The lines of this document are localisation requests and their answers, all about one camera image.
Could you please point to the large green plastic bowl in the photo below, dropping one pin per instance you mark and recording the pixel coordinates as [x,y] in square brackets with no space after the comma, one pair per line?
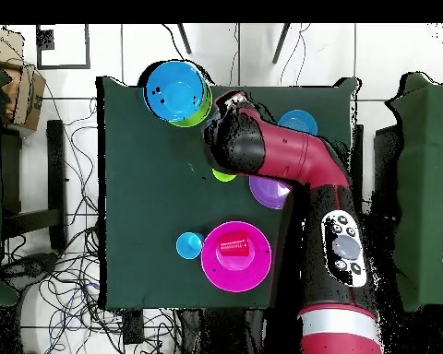
[201,118]

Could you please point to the black square frame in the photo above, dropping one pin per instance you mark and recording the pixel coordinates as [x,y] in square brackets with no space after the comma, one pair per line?
[45,40]

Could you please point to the purple plastic bowl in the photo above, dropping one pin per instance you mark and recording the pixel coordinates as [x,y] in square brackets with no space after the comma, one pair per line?
[267,193]

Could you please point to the cardboard box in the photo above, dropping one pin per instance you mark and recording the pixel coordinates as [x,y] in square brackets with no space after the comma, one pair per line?
[27,96]
[3,48]

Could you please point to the small blue patterned bowl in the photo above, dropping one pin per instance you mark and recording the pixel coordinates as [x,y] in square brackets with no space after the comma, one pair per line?
[299,120]

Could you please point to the red plastic cup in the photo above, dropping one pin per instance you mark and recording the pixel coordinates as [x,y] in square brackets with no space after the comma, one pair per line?
[234,246]

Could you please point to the black metal stand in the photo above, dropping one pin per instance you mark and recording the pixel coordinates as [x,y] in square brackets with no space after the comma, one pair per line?
[56,184]

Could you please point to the grey pedestal foot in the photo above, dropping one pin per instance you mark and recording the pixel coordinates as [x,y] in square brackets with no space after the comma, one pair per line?
[29,269]

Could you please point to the pink plastic bowl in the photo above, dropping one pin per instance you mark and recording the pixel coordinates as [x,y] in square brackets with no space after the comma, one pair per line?
[236,276]

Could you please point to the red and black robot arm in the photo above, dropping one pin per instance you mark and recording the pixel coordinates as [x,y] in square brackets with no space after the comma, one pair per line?
[299,151]

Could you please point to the green plastic cup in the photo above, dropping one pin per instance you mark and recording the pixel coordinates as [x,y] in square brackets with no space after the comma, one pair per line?
[223,177]

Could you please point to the dark green tablecloth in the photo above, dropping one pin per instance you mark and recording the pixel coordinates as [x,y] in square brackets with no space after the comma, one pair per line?
[151,221]

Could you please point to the large blue plastic bowl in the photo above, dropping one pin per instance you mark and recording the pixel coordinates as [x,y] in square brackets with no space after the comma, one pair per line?
[173,92]

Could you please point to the black power strip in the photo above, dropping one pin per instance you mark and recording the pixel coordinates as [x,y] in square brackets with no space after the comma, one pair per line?
[133,328]

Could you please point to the blue plastic cup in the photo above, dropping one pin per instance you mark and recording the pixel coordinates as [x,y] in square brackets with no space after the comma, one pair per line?
[188,246]

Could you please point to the black tripod leg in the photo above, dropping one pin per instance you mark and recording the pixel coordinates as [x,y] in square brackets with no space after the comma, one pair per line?
[184,38]
[281,44]

